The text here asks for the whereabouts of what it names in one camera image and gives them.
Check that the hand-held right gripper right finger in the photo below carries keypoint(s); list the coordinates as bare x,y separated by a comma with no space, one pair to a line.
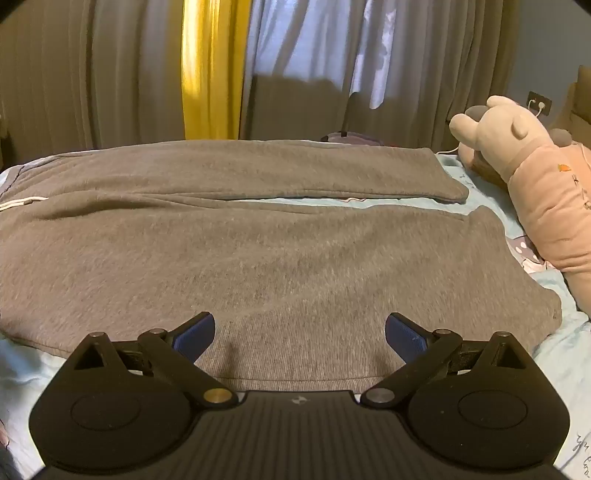
406,334

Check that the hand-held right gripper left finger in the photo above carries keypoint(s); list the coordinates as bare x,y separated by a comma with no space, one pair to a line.
195,333

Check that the grey pants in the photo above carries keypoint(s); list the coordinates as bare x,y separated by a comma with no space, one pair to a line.
277,258

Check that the light blue printed bed sheet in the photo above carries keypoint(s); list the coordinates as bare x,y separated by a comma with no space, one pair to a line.
556,360

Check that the cream and pink plush toy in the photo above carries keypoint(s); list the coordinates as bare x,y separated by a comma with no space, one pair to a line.
549,194

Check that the dark purple object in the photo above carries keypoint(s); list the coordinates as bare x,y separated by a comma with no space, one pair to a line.
346,137

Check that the yellow curtain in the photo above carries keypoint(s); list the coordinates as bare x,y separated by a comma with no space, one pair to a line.
210,69

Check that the cardboard box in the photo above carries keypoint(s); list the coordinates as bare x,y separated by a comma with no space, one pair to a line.
579,99

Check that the white sheer curtain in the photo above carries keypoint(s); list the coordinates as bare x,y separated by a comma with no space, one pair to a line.
304,37

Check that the wall power outlet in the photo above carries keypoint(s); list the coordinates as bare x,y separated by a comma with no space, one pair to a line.
540,102

